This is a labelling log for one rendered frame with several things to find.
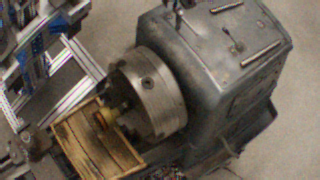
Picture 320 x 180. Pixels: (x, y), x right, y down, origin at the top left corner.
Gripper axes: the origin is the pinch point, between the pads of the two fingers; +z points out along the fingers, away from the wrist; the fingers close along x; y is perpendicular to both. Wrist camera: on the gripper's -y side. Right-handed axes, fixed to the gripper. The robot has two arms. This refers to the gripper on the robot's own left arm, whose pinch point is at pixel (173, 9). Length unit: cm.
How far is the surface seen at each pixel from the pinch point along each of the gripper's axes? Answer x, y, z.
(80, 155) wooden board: 51, -13, 47
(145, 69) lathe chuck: 17.2, -10.7, 11.4
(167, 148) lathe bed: 16, -27, 49
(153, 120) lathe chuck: 22.9, -24.3, 17.3
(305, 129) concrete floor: -104, -63, 135
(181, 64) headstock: 6.6, -14.9, 11.9
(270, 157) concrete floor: -60, -57, 135
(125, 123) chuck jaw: 29.4, -17.9, 24.8
